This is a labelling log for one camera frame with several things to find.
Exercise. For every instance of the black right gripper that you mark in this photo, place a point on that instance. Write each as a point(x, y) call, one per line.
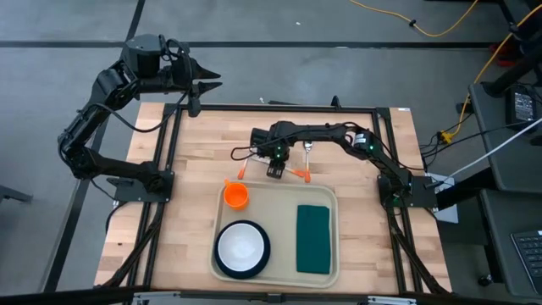
point(281, 140)

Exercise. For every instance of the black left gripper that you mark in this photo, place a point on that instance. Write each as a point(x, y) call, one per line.
point(182, 68)

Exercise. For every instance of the beige plastic tray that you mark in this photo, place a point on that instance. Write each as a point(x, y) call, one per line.
point(275, 207)

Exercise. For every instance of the orange plastic cup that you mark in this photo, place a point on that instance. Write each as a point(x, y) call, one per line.
point(236, 197)

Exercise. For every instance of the dark green cloth napkin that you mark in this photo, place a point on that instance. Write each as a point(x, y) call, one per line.
point(313, 241)

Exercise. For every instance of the white bowl with black rim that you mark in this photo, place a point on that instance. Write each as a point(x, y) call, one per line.
point(241, 250)

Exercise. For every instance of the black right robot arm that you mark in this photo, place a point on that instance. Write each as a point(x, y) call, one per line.
point(389, 165)

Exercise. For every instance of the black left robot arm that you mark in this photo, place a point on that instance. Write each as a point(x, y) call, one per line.
point(84, 127)

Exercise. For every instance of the flat black bar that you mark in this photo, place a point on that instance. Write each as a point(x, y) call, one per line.
point(281, 102)

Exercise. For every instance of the white paper sheet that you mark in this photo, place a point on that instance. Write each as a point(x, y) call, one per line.
point(449, 214)

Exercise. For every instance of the black chair base leg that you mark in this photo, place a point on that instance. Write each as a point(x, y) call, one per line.
point(14, 194)

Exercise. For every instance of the grey desk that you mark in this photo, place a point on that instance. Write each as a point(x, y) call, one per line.
point(508, 169)
point(499, 254)

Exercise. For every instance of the black caster wheel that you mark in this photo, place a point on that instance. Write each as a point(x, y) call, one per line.
point(485, 280)

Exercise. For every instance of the black power adapter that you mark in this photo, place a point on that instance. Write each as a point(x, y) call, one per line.
point(523, 106)

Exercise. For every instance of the person's foot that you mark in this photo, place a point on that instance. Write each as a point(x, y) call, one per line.
point(503, 53)

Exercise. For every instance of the black stand leg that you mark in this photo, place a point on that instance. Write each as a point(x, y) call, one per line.
point(516, 70)

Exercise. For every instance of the black keyboard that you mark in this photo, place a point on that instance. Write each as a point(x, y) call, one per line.
point(529, 254)

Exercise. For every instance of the small black frame clamp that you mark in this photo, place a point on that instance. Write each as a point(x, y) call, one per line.
point(335, 103)
point(194, 101)

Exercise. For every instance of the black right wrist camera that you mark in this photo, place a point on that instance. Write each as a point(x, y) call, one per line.
point(259, 136)

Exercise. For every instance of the black aluminium table frame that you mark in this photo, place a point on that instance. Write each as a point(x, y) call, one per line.
point(296, 109)

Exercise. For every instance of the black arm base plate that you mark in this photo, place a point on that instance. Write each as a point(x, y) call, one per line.
point(127, 192)
point(425, 197)

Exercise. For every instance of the black camera gantry frame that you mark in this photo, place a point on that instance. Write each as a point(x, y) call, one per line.
point(63, 296)

